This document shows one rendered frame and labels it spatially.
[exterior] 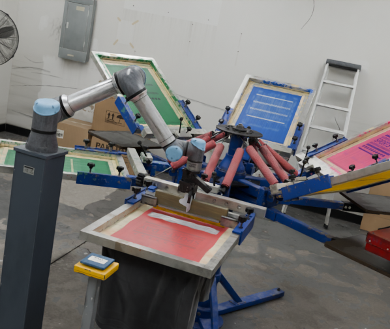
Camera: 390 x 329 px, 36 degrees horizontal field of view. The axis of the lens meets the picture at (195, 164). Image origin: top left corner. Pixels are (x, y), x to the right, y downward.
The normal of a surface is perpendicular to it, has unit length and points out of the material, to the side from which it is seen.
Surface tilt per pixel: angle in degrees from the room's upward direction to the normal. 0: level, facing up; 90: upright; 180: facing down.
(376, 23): 90
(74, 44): 90
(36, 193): 90
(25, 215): 90
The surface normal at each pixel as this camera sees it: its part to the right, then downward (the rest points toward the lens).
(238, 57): -0.29, 0.18
